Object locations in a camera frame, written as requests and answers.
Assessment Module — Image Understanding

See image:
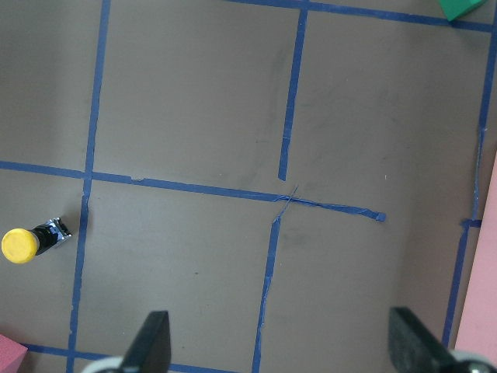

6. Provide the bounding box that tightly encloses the yellow push button switch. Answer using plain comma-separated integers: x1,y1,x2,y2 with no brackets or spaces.
1,217,72,264

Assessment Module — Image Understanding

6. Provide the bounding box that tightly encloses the pink cube near centre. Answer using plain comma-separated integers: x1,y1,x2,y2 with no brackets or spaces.
0,335,28,373

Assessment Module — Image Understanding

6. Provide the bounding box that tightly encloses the pink plastic bin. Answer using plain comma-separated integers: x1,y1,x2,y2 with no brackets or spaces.
455,165,496,364

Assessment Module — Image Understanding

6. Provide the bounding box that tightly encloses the green cube near bin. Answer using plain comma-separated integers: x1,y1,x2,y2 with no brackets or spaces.
437,0,485,22

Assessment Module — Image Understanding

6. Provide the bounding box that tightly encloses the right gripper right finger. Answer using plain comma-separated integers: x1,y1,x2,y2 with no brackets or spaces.
388,307,457,373

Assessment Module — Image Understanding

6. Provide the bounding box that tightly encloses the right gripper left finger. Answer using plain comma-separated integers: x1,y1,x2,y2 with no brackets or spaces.
118,311,172,373

